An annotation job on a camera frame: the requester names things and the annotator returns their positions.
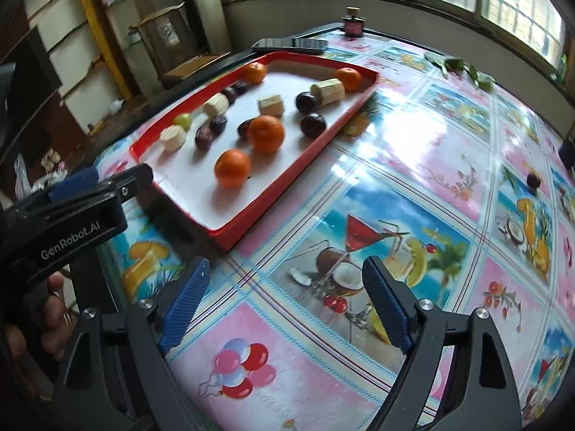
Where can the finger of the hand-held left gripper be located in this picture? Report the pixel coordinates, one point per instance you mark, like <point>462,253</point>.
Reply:
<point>130,184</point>
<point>74,184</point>

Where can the green bottle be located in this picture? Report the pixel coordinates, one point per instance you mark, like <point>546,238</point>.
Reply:
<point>564,69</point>

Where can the yellow pole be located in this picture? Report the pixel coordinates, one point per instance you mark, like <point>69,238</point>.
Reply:
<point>96,22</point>

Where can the wooden chair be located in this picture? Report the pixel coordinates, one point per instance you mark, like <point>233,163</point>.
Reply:
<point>193,65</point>

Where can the peeled banana piece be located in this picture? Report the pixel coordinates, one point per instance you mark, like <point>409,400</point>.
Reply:
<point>173,138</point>
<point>329,90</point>
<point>215,105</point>
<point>271,105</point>

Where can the white shelf unit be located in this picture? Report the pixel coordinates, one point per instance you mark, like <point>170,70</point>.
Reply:
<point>67,36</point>

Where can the white plastic bottle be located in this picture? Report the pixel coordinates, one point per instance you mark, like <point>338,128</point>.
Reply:
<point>117,105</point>

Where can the pile of small white packets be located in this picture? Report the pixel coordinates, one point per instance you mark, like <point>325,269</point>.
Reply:
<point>53,161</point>

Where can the red rimmed white tray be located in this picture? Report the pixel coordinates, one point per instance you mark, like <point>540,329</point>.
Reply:
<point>197,202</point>

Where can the black pen holder cup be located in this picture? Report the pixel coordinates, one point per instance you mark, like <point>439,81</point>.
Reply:
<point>567,152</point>

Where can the dark purple plum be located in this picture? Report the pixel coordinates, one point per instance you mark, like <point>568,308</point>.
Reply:
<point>307,102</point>
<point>313,125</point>
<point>229,94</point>

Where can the dark red date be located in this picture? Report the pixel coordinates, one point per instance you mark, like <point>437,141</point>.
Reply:
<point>533,181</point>
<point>240,86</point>
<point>244,129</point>
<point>219,125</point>
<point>203,137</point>

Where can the red perfume bottle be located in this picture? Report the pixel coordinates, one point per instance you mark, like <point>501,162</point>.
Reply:
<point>353,24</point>

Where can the person's left hand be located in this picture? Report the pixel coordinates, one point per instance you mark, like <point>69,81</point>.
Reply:
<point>56,298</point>

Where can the green grape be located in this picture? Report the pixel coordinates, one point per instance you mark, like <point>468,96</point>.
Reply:
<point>183,120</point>

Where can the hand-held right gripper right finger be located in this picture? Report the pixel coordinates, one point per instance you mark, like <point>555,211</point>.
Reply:
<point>386,303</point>

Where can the green leafy vegetable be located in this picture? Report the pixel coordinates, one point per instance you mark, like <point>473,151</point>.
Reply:
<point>458,66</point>

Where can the black screen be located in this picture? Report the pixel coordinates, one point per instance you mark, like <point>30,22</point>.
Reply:
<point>31,76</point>

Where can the orange mandarin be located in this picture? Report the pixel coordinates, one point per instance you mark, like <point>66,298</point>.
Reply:
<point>254,73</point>
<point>349,79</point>
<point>232,169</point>
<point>266,134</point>

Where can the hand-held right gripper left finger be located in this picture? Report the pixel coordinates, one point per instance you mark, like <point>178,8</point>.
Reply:
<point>186,305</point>

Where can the black smartphone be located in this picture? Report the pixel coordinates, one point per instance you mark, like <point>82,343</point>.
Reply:
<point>292,44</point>

